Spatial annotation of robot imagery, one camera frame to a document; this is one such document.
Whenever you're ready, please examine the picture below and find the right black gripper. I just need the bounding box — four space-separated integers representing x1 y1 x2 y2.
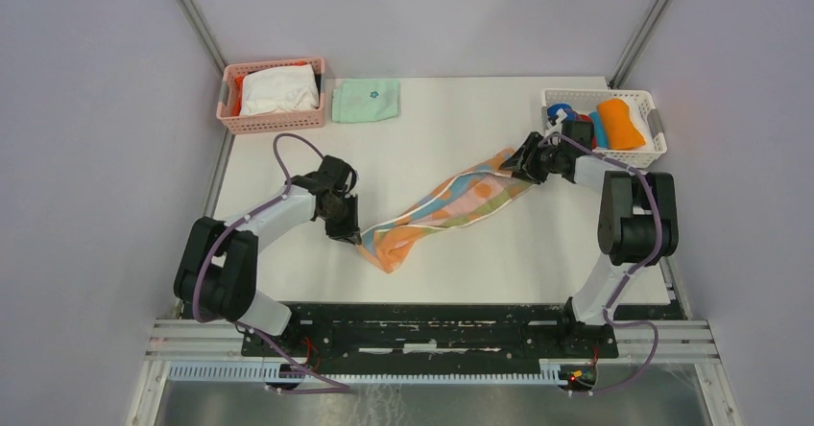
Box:
500 131 566 185

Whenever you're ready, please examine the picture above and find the pink plastic basket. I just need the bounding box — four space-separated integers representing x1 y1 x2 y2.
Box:
215 57 326 134

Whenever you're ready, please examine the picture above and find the white slotted cable duct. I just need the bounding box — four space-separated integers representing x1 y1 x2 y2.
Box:
167 362 567 387

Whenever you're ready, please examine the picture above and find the white plastic basket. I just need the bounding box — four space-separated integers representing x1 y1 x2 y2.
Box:
540 88 667 169

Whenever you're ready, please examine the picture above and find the blue microfiber towel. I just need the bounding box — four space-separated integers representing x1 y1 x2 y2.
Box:
546 103 579 126

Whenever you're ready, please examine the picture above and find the white rolled towel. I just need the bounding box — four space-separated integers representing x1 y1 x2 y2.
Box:
629 105 656 152

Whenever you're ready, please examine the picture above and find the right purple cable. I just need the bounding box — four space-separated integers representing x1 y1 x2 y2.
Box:
540 131 664 396

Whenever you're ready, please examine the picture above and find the white towel in pink basket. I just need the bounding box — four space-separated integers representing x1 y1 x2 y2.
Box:
240 64 320 116

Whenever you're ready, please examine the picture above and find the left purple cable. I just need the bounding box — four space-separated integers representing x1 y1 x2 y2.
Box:
191 132 352 395

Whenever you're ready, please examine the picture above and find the patterned peach towel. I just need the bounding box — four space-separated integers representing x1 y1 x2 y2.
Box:
357 148 532 273

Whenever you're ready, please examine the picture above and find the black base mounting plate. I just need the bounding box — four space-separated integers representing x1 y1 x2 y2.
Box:
180 300 684 377

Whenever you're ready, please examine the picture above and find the mint green folded towel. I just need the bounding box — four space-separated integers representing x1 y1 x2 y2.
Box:
331 79 400 124

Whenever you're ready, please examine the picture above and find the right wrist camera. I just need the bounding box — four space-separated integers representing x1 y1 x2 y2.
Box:
546 108 570 130

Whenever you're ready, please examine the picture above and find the light blue rolled towel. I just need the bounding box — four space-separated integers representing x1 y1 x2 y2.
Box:
588 111 610 150

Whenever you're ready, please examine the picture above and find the purple cable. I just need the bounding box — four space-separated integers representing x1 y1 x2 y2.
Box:
540 131 664 396
191 132 352 395

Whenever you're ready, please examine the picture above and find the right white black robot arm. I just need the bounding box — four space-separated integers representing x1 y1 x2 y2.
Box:
500 121 680 357

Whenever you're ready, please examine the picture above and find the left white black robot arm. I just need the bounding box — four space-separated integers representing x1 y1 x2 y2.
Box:
173 155 361 356

